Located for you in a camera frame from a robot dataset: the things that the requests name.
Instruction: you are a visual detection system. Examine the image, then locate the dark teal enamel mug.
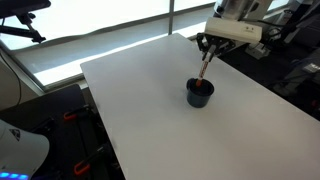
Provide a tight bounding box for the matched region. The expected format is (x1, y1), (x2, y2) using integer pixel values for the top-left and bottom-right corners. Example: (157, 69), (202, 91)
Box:
(186, 78), (215, 108)

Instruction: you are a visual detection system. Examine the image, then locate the red and white marker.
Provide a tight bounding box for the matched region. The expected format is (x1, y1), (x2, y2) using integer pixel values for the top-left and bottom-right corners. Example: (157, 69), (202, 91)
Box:
(196, 54), (210, 87)

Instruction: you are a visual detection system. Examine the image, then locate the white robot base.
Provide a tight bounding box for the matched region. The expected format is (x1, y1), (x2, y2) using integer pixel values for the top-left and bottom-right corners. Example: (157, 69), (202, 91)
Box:
(0, 120), (50, 180)

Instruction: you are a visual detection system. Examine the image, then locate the orange-handled black clamp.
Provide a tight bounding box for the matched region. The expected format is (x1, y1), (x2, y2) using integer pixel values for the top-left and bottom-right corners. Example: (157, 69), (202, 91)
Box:
(73, 144), (108, 176)
(63, 104), (92, 121)

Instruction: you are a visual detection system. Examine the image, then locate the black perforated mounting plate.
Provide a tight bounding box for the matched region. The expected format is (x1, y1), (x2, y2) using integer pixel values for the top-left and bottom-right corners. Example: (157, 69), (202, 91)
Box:
(49, 108), (114, 180)

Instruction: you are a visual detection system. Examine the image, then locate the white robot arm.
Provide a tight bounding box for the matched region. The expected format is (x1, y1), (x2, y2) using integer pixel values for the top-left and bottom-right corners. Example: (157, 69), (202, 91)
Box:
(196, 0), (272, 62)

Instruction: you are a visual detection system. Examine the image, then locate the near orange-handled black clamp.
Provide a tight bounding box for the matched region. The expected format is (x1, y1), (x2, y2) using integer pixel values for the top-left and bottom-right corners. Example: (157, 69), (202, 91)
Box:
(73, 144), (108, 176)

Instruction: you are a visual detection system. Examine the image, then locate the far orange-handled black clamp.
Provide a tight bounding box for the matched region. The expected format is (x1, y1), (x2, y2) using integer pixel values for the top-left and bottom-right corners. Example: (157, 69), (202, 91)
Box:
(63, 104), (92, 121)

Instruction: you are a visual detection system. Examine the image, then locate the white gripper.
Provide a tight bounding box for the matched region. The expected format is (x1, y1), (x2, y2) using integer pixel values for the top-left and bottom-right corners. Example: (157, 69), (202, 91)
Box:
(196, 17), (262, 61)

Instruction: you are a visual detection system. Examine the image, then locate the black camera tripod mount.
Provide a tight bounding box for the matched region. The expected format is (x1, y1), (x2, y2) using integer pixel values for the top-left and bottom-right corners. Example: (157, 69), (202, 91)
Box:
(0, 0), (51, 43)

